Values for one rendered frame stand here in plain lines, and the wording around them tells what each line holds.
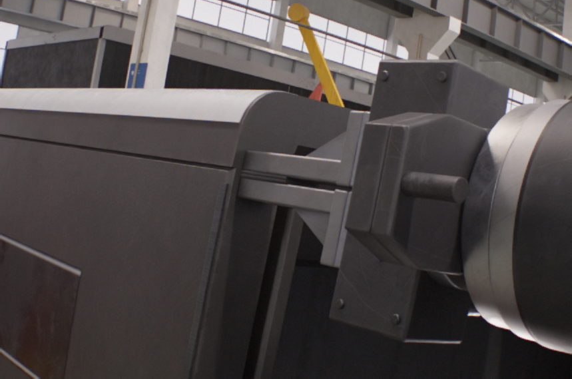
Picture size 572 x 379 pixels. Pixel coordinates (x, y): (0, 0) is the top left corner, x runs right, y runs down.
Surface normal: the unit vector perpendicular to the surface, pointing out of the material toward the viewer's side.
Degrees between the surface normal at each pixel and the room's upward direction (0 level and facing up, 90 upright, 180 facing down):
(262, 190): 86
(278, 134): 90
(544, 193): 78
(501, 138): 53
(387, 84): 86
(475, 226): 98
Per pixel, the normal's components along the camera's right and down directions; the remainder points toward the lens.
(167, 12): 0.65, 0.08
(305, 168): -0.74, -0.19
